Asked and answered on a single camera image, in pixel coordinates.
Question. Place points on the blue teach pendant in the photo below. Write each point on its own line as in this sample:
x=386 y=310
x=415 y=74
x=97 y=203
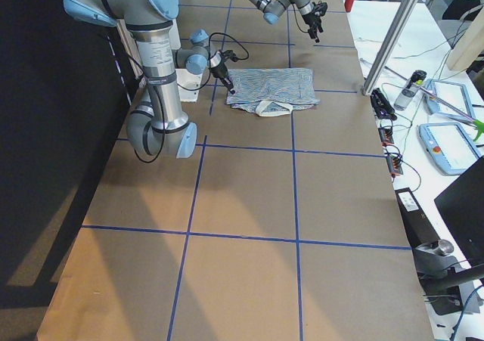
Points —
x=454 y=93
x=449 y=146

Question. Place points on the orange black connector module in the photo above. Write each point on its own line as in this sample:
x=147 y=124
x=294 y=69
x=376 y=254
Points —
x=386 y=137

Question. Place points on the aluminium camera mast profile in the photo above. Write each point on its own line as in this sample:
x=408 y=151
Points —
x=395 y=30

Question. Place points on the wooden board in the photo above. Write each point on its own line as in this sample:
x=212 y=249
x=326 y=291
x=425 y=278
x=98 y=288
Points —
x=469 y=47

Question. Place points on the navy white striped polo shirt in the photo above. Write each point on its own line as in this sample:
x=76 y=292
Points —
x=272 y=92

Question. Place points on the black power strip box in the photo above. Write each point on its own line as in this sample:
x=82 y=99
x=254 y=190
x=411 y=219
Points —
x=418 y=228

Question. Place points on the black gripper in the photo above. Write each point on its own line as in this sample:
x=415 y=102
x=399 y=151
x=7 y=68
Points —
x=221 y=71
x=309 y=19

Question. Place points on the near blue teach pendant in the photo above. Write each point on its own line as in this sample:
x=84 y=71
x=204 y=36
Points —
x=449 y=146

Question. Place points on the black monitor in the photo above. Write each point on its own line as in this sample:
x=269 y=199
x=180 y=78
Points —
x=461 y=208

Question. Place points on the far blue teach pendant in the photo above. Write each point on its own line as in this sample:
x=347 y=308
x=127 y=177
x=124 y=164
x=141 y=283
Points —
x=454 y=93

